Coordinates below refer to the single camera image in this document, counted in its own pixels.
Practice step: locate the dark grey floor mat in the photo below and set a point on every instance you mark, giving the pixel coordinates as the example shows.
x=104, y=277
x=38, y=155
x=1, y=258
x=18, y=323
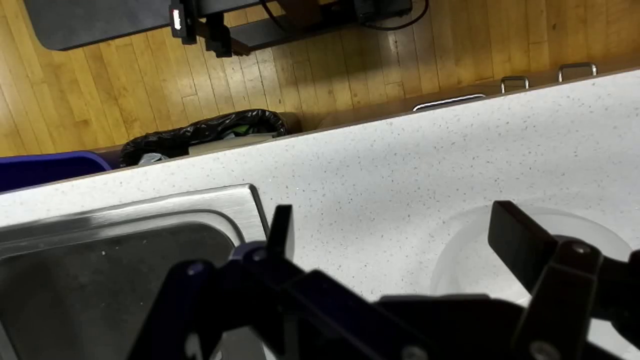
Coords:
x=66, y=25

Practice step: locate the silver cabinet handle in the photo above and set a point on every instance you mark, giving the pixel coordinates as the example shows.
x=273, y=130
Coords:
x=569, y=72
x=514, y=85

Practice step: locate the stainless steel double sink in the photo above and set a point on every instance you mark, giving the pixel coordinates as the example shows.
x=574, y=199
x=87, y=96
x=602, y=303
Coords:
x=78, y=286

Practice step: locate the blue bin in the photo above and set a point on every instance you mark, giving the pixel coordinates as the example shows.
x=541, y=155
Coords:
x=32, y=170

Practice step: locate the silver drawer handle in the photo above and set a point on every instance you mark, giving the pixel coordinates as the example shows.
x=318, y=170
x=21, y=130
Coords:
x=444, y=103

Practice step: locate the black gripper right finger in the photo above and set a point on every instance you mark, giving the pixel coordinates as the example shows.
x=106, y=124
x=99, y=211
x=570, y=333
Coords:
x=520, y=243

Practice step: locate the clear plastic bowl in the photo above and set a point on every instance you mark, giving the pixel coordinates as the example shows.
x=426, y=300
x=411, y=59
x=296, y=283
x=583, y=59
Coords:
x=470, y=267

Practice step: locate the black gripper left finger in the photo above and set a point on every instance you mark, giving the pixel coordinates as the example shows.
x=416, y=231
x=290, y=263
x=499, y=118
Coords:
x=281, y=231

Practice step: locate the black trash bag bin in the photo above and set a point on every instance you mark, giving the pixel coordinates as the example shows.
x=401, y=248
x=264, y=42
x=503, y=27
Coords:
x=179, y=141

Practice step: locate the black equipment stand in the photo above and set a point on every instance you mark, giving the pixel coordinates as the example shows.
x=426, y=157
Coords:
x=286, y=20

